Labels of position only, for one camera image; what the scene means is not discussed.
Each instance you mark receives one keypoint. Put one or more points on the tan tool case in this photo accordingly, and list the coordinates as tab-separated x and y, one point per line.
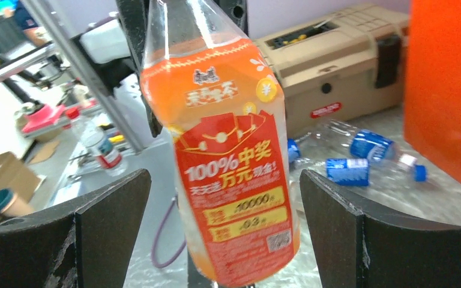
344	65

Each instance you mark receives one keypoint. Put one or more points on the blue label water bottle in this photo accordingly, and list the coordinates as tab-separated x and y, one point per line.
360	172
299	147

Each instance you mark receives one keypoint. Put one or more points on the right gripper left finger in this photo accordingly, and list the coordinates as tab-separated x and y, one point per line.
84	242

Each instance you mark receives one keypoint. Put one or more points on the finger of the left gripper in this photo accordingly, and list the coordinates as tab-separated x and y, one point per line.
237	10
133	17

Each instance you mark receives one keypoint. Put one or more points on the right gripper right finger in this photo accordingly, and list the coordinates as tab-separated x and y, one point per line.
361	243

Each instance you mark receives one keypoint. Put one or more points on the blue label water bottle middle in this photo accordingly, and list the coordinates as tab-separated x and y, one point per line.
360	172

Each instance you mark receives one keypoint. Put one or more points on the blue label bottle white cap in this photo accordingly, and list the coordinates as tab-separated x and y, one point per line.
361	143

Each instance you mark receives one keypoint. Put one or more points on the large orange juice bottle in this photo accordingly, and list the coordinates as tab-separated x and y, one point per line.
209	85

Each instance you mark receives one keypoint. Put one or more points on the blue label water bottle left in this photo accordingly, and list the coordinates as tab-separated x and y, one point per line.
299	147

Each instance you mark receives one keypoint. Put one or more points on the orange plastic bin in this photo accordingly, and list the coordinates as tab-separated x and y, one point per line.
432	110

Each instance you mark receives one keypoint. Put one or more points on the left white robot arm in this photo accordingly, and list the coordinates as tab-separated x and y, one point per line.
107	51

